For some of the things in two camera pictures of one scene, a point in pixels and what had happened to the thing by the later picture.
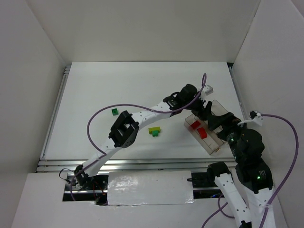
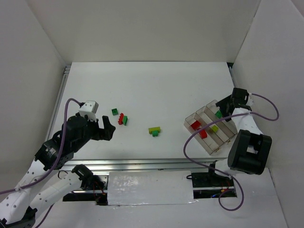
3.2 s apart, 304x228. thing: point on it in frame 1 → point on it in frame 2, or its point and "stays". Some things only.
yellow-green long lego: x=150 y=129 stays
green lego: x=155 y=133 stays
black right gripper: x=223 y=124 → x=228 y=106
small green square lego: x=114 y=111 stays
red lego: x=202 y=132 stays
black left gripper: x=199 y=109 → x=99 y=132
